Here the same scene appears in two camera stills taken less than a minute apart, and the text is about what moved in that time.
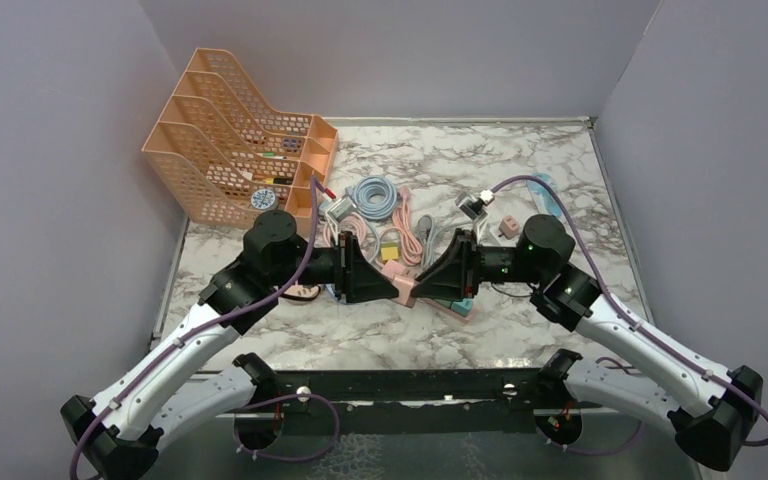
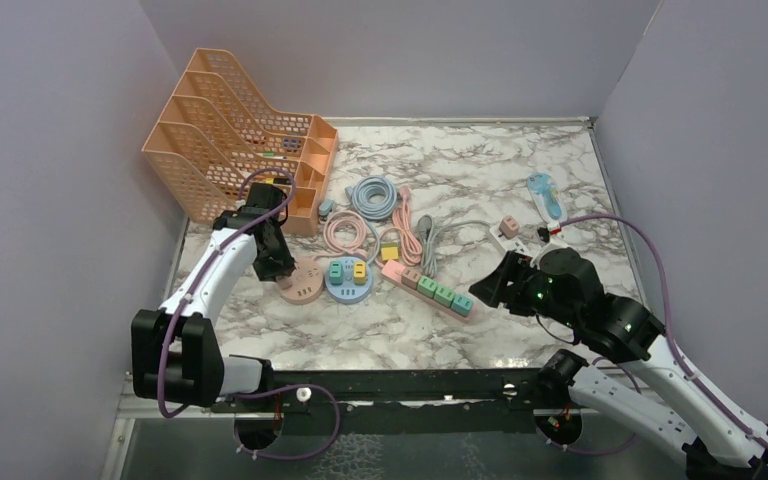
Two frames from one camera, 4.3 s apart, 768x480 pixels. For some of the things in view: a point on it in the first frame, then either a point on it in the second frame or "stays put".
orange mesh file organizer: x=218 y=143 stays put
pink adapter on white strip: x=509 y=227 stays put
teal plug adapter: x=462 y=307 stays put
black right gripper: x=456 y=273 → x=494 y=287
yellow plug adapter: x=389 y=251 stays put
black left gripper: x=358 y=280 → x=284 y=262
